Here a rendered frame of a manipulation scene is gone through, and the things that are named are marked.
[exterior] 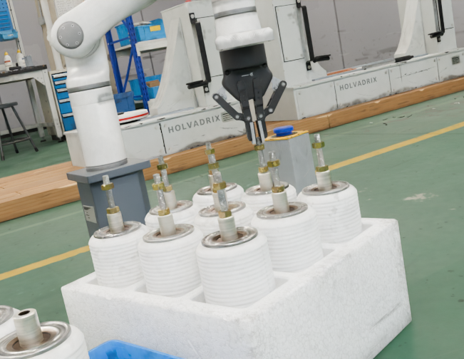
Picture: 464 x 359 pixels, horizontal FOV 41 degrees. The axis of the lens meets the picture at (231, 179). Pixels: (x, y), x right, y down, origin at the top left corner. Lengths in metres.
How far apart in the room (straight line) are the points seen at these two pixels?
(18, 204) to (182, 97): 1.06
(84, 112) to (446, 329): 0.82
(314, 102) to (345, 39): 4.34
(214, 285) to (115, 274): 0.21
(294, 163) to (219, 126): 2.04
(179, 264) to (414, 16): 3.76
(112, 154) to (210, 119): 1.87
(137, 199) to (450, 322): 0.68
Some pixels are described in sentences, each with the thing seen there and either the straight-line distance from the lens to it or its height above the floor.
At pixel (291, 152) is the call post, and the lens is 1.19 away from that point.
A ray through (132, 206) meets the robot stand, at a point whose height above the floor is 0.21.
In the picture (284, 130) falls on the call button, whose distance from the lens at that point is 1.22.
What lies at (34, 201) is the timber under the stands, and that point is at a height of 0.05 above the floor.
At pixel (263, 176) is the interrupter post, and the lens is 1.05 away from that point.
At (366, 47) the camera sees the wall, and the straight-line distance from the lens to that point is 7.65.
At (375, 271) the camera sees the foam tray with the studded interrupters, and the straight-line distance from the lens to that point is 0.98.
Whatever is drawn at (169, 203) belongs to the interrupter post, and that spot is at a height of 0.26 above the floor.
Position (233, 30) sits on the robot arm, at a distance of 1.01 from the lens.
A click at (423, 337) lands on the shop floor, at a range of 1.05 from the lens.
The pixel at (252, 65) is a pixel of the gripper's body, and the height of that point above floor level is 0.46.
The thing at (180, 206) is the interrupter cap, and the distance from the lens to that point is 1.07.
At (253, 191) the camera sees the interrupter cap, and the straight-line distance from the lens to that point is 1.06.
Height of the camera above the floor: 0.48
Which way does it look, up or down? 11 degrees down
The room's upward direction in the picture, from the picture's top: 11 degrees counter-clockwise
